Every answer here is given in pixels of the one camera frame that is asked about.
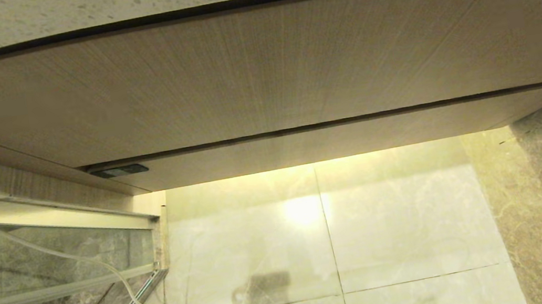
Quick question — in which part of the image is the light wooden vanity cabinet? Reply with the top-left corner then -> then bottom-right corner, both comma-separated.
0,0 -> 542,214

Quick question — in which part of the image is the dark rectangular plate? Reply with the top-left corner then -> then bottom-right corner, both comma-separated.
90,162 -> 150,181

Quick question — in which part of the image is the thin white cable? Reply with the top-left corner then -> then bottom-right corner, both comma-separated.
0,176 -> 188,304

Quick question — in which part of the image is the light wooden drawer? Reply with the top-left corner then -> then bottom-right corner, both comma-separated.
79,81 -> 542,201

